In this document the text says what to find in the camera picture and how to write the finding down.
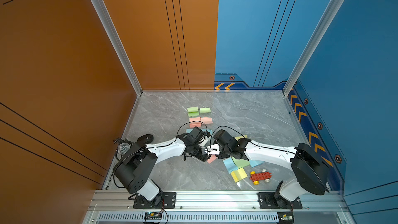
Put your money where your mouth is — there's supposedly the torn blue memo page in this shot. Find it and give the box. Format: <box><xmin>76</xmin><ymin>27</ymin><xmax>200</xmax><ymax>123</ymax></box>
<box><xmin>201</xmin><ymin>129</ymin><xmax>213</xmax><ymax>135</ymax></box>

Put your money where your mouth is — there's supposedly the pink fanned memo pad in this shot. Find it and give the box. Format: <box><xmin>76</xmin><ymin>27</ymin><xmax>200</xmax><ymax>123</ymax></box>
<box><xmin>189</xmin><ymin>117</ymin><xmax>202</xmax><ymax>128</ymax></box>

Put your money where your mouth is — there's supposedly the torn green memo page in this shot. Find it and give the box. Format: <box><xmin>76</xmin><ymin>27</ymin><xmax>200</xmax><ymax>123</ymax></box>
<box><xmin>200</xmin><ymin>107</ymin><xmax>211</xmax><ymax>114</ymax></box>

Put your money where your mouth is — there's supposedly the green memo pad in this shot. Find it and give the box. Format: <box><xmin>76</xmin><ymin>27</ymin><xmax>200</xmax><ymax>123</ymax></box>
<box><xmin>187</xmin><ymin>107</ymin><xmax>200</xmax><ymax>118</ymax></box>
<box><xmin>232</xmin><ymin>157</ymin><xmax>250</xmax><ymax>169</ymax></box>

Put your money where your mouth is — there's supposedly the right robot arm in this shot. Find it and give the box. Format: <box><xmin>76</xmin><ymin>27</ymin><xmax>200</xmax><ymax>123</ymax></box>
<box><xmin>208</xmin><ymin>129</ymin><xmax>330</xmax><ymax>210</ymax></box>

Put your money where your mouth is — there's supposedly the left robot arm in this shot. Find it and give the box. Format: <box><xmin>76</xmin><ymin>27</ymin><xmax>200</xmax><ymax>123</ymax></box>
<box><xmin>113</xmin><ymin>127</ymin><xmax>210</xmax><ymax>206</ymax></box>

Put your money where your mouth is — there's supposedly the yellow memo pad front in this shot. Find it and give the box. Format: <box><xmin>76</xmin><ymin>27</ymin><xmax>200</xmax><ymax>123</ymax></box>
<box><xmin>230</xmin><ymin>168</ymin><xmax>248</xmax><ymax>183</ymax></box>

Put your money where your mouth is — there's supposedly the yellow memo pad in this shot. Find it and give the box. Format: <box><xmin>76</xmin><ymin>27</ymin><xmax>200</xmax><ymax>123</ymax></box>
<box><xmin>235</xmin><ymin>135</ymin><xmax>248</xmax><ymax>141</ymax></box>
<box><xmin>230</xmin><ymin>168</ymin><xmax>248</xmax><ymax>183</ymax></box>

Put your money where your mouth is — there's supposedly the red toy car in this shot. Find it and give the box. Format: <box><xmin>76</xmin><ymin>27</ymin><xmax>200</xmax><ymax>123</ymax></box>
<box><xmin>249</xmin><ymin>169</ymin><xmax>272</xmax><ymax>185</ymax></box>

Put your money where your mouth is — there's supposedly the black computer mouse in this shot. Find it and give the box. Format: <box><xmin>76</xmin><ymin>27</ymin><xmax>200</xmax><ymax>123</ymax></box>
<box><xmin>137</xmin><ymin>134</ymin><xmax>154</xmax><ymax>145</ymax></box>

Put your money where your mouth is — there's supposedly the black microphone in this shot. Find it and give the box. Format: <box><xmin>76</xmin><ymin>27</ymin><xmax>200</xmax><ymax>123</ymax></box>
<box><xmin>113</xmin><ymin>138</ymin><xmax>133</xmax><ymax>156</ymax></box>

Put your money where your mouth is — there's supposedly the left circuit board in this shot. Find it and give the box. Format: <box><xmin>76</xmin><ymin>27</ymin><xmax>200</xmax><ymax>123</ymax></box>
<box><xmin>144</xmin><ymin>211</ymin><xmax>163</xmax><ymax>221</ymax></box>

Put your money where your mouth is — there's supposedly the circuit board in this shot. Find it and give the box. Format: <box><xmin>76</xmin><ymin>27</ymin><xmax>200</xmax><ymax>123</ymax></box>
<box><xmin>144</xmin><ymin>211</ymin><xmax>163</xmax><ymax>221</ymax></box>
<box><xmin>277</xmin><ymin>212</ymin><xmax>294</xmax><ymax>224</ymax></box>

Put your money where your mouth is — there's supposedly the right circuit board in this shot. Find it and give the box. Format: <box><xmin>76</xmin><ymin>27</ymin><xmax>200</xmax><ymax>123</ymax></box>
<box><xmin>277</xmin><ymin>212</ymin><xmax>294</xmax><ymax>224</ymax></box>

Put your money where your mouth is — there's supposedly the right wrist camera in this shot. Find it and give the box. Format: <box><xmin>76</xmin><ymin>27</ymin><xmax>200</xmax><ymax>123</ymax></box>
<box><xmin>202</xmin><ymin>144</ymin><xmax>221</xmax><ymax>155</ymax></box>

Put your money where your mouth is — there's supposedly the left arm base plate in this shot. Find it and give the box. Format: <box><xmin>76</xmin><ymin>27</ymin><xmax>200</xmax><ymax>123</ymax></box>
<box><xmin>133</xmin><ymin>191</ymin><xmax>177</xmax><ymax>209</ymax></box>

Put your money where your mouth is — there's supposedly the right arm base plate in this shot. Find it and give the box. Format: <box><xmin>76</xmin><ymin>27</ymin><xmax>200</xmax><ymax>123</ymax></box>
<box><xmin>257</xmin><ymin>192</ymin><xmax>303</xmax><ymax>210</ymax></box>

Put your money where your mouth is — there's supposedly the aluminium front rail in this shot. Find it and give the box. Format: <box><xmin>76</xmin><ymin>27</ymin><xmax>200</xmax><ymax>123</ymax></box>
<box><xmin>83</xmin><ymin>190</ymin><xmax>355</xmax><ymax>224</ymax></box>

